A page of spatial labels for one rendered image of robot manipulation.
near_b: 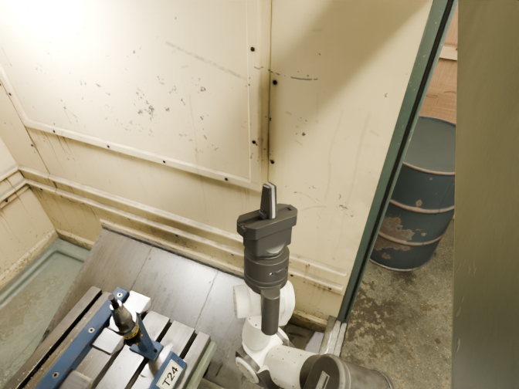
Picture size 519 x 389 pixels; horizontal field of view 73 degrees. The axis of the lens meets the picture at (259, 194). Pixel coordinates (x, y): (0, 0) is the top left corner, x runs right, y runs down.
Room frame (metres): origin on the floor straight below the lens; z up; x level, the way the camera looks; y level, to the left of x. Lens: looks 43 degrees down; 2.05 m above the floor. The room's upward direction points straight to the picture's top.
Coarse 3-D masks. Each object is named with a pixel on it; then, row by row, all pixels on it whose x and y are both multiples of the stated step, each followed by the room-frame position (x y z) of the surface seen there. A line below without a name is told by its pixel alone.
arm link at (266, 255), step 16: (288, 208) 0.48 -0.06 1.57; (240, 224) 0.42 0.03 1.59; (256, 224) 0.42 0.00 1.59; (272, 224) 0.42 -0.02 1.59; (288, 224) 0.44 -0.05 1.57; (256, 240) 0.40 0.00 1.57; (272, 240) 0.41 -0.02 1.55; (288, 240) 0.43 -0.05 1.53; (256, 256) 0.40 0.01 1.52; (272, 256) 0.40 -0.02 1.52; (288, 256) 0.41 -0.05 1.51; (256, 272) 0.38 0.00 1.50; (272, 272) 0.38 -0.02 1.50
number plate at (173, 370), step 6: (168, 366) 0.43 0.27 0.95; (174, 366) 0.43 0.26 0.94; (168, 372) 0.41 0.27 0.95; (174, 372) 0.42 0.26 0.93; (180, 372) 0.42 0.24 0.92; (162, 378) 0.39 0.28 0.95; (168, 378) 0.40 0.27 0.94; (174, 378) 0.40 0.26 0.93; (156, 384) 0.37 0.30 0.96; (162, 384) 0.38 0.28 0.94; (168, 384) 0.38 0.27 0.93
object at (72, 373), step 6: (72, 372) 0.31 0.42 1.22; (78, 372) 0.31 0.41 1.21; (66, 378) 0.30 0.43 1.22; (72, 378) 0.30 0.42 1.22; (78, 378) 0.30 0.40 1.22; (84, 378) 0.30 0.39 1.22; (90, 378) 0.30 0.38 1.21; (60, 384) 0.29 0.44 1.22; (66, 384) 0.29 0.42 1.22; (72, 384) 0.29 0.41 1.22; (78, 384) 0.29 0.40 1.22; (84, 384) 0.29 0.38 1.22; (90, 384) 0.29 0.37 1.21
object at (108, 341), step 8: (104, 328) 0.41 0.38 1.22; (104, 336) 0.40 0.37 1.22; (112, 336) 0.40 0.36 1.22; (120, 336) 0.40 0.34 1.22; (96, 344) 0.37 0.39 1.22; (104, 344) 0.37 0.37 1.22; (112, 344) 0.37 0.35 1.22; (120, 344) 0.38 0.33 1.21; (104, 352) 0.36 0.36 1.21; (112, 352) 0.36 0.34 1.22
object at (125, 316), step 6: (120, 306) 0.43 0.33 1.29; (114, 312) 0.42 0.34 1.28; (120, 312) 0.42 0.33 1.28; (126, 312) 0.43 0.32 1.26; (114, 318) 0.42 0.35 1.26; (120, 318) 0.42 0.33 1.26; (126, 318) 0.42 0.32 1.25; (114, 324) 0.42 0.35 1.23; (120, 324) 0.41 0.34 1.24; (126, 324) 0.42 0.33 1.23
